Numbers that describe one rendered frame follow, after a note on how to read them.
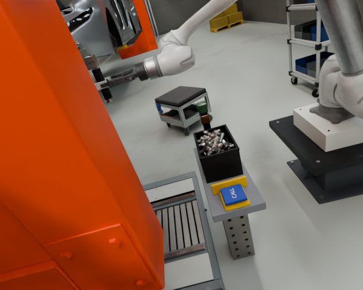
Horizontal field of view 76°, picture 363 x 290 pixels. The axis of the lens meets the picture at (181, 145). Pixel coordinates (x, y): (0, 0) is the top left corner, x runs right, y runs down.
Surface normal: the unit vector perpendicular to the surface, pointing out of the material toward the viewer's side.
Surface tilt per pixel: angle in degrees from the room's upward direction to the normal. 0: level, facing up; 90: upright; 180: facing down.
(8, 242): 90
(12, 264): 90
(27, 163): 90
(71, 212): 90
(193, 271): 0
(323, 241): 0
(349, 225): 0
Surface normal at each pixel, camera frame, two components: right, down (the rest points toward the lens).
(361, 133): 0.06, 0.49
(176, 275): -0.27, -0.83
